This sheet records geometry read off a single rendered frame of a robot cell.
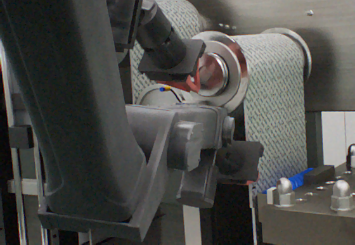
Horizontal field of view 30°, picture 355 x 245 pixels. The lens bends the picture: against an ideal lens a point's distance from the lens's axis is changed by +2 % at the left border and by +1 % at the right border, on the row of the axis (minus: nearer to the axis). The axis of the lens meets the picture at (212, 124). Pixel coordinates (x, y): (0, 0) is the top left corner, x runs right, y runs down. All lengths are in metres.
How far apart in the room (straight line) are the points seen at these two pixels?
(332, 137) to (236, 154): 2.94
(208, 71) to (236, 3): 0.40
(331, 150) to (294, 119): 2.70
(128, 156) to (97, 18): 0.12
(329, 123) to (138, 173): 3.49
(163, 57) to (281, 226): 0.33
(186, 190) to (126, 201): 0.48
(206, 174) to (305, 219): 0.20
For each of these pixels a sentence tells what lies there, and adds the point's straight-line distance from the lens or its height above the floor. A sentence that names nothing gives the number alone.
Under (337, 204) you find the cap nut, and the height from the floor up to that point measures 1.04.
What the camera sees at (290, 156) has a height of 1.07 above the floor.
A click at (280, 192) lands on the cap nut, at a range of 1.07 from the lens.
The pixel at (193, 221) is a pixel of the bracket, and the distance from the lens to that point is 1.15.
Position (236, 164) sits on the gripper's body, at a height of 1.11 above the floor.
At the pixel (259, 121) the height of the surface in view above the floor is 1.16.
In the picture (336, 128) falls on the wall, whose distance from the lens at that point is 3.92.
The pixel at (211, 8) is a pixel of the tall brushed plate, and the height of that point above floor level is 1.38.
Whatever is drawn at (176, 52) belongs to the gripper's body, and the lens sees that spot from 1.00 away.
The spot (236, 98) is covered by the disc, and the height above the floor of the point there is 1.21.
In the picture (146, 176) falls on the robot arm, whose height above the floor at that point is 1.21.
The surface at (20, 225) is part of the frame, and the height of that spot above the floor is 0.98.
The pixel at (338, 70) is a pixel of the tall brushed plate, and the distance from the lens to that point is 1.37.
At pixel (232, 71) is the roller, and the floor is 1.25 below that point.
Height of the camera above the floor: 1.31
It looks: 8 degrees down
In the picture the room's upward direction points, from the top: 4 degrees counter-clockwise
